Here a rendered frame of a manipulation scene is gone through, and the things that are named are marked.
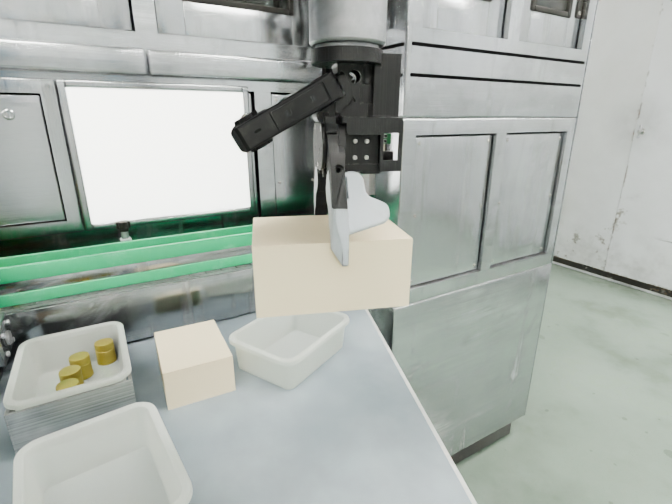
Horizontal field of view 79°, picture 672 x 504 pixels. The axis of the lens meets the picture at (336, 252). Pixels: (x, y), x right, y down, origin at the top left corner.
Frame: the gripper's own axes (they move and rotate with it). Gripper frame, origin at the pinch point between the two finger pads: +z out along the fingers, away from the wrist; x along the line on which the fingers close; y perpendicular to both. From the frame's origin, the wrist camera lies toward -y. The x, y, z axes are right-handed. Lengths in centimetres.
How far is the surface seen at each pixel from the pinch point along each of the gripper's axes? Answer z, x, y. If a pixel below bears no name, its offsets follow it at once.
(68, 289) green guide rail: 21, 43, -48
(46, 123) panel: -12, 59, -52
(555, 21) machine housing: -40, 72, 76
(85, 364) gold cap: 31, 30, -41
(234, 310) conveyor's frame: 33, 54, -15
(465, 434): 93, 64, 60
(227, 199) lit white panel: 8, 73, -17
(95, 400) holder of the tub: 29.6, 17.0, -34.8
